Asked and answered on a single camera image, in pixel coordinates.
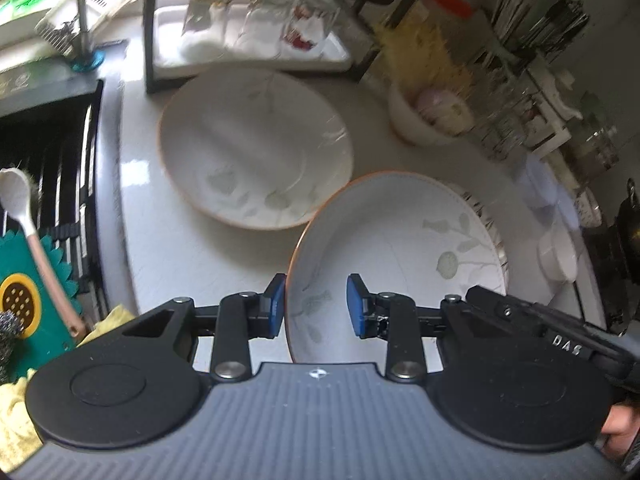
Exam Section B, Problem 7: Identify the white floral plate orange rim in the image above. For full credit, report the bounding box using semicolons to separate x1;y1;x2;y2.
284;171;506;365

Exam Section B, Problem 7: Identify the person's right hand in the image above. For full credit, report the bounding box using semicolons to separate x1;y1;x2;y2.
601;404;640;460

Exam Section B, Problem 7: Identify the small white bowl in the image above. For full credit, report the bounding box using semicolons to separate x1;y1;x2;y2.
537;223;578;283

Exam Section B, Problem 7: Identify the plate with black dashed rim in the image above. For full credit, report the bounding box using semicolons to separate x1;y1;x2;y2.
444;181;510;288

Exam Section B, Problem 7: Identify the speckled ceramic bowl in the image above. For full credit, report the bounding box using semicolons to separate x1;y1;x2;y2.
574;188;603;229

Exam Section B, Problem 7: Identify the pale blue bowl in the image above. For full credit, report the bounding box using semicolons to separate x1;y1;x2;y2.
514;153;572;210

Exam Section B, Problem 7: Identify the white bowl with onion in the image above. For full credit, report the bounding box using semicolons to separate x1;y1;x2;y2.
387;84;473;148

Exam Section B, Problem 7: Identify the halved onion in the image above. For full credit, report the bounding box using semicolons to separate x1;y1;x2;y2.
416;89;475;136

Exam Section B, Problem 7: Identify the green sunflower mat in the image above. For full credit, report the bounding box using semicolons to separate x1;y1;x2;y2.
1;231;76;382

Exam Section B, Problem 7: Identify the steel wool scrubber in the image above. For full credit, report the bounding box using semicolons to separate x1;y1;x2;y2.
0;311;23;384

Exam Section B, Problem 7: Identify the yellow cloth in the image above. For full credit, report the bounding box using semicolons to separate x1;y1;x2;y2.
0;304;135;472

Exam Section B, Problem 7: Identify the dried noodle bundle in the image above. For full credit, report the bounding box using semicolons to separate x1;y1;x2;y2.
374;11;473;100

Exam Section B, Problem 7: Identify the clear glass middle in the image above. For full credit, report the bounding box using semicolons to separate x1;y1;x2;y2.
234;0;293;60

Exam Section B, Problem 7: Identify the white drying tray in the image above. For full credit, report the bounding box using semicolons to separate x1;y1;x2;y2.
152;0;352;78

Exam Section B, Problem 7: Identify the clear glass with red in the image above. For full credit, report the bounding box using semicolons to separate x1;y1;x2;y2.
282;0;340;58

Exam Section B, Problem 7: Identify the clear glass left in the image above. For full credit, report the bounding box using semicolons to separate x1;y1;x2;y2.
182;0;232;40

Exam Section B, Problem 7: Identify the jar with orange lid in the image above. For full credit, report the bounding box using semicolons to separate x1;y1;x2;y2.
420;0;475;40

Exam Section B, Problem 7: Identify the utensil holder with cutlery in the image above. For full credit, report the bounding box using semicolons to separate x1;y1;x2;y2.
489;0;591;65

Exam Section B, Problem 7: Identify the chrome faucet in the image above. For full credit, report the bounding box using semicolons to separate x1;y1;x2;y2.
62;0;104;73

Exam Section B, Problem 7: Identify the wire basket of glassware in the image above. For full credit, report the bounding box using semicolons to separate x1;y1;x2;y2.
470;67;558;160

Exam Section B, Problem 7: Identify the white spoon pink handle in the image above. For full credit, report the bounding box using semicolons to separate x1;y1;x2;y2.
1;168;87;341

